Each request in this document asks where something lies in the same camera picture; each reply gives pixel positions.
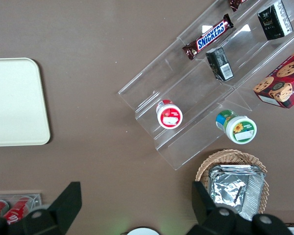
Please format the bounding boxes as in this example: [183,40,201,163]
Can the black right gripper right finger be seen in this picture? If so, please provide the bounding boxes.
[187,181,254,235]

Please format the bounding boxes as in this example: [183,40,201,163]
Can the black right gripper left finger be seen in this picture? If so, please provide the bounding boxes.
[13,181,82,235]

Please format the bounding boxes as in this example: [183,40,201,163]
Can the light wicker basket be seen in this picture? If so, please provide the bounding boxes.
[195,149,270,216]

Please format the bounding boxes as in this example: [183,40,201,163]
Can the cream plastic serving tray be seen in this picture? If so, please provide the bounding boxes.
[0,57,51,147]

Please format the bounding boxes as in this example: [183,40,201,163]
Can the clear acrylic bottle rack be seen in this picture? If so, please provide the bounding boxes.
[0,192,43,218]

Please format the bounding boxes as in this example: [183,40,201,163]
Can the foil wrapped package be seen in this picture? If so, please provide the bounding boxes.
[209,168,265,222]
[217,164,267,176]

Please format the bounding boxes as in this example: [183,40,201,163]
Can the green lid yogurt cup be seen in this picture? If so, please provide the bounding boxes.
[215,110,258,145]

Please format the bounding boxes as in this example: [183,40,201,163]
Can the red lid yogurt cup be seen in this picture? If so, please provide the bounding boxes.
[155,99,183,129]

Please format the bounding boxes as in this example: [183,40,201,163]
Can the clear acrylic tiered shelf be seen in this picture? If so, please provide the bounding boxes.
[117,0,294,171]

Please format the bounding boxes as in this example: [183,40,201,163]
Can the red plaid cookie box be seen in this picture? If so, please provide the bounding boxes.
[252,46,294,110]

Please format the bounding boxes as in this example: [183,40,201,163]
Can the black drink carton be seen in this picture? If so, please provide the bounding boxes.
[256,0,294,41]
[205,46,235,82]

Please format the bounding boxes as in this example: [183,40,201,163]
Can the Snickers chocolate bar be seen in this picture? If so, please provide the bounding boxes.
[182,13,235,61]
[228,0,248,12]

